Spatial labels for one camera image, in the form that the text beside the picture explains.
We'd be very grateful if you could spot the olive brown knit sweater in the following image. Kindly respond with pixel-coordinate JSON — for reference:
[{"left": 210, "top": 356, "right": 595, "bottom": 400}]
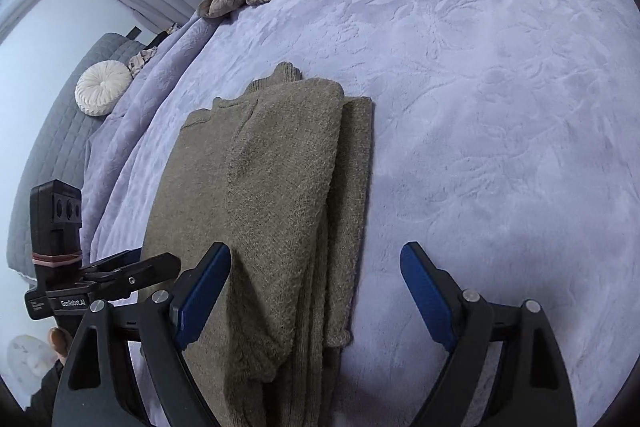
[{"left": 141, "top": 62, "right": 374, "bottom": 427}]

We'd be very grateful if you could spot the person's left forearm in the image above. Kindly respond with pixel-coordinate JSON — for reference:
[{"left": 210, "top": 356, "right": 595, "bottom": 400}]
[{"left": 24, "top": 358, "right": 64, "bottom": 414}]

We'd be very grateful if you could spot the round white pleated pillow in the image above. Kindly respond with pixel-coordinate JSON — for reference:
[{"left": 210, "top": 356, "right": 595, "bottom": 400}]
[{"left": 74, "top": 60, "right": 132, "bottom": 117}]

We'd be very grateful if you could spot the white round object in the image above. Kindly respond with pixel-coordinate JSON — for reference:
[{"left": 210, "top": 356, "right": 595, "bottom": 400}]
[{"left": 6, "top": 333, "right": 61, "bottom": 389}]

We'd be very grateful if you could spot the lavender plush blanket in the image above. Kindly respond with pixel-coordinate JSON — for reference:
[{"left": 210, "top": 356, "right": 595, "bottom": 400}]
[{"left": 80, "top": 0, "right": 640, "bottom": 427}]

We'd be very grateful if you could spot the grey quilted headboard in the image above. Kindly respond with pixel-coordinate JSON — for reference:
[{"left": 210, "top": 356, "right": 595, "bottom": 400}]
[{"left": 6, "top": 33, "right": 151, "bottom": 279}]

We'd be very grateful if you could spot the person's left hand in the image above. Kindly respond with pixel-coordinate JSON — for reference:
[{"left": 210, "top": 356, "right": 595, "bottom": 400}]
[{"left": 47, "top": 326, "right": 72, "bottom": 365}]

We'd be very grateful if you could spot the small patterned beige cloth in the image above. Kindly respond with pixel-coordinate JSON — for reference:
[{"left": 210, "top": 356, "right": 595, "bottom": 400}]
[{"left": 127, "top": 48, "right": 162, "bottom": 76}]

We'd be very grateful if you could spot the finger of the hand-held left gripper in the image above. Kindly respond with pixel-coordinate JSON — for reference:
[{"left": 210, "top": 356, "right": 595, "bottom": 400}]
[
  {"left": 81, "top": 253, "right": 182, "bottom": 299},
  {"left": 81, "top": 248, "right": 144, "bottom": 281}
]

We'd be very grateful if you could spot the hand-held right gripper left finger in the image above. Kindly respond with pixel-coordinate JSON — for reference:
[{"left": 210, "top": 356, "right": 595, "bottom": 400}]
[{"left": 51, "top": 242, "right": 233, "bottom": 427}]

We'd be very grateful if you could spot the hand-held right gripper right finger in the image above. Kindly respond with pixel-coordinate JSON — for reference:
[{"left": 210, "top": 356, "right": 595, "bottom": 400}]
[{"left": 399, "top": 242, "right": 577, "bottom": 427}]

